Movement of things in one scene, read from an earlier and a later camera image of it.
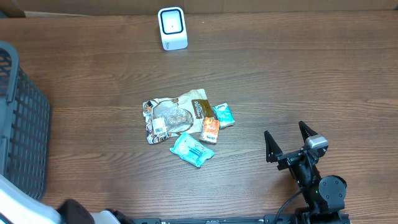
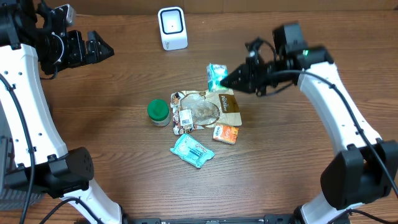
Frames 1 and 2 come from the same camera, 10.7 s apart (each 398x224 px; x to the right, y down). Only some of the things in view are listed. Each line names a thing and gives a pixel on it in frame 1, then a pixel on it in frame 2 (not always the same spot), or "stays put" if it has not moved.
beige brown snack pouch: (168, 117) to (197, 109)
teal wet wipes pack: (192, 150) stays put
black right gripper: (274, 150) to (250, 83)
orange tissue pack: (209, 129) to (226, 134)
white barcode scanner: (173, 29) stays put
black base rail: (274, 218) stays put
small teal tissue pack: (224, 114) to (216, 72)
